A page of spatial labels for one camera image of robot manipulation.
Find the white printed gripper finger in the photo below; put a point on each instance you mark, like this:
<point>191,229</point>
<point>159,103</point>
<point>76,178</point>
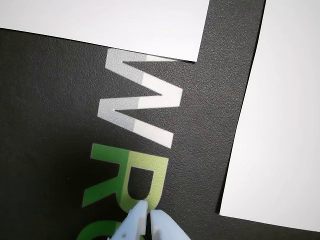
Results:
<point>132,225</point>
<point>162,227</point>

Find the white paper sheet marked HOME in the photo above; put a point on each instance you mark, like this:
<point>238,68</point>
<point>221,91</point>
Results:
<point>275,125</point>

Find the black WRO printed mat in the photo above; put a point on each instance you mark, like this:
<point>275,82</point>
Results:
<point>50,125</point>

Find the white paper sheet marked 1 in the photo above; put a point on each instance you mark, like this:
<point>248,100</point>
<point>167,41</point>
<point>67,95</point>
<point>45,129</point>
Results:
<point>125,25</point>

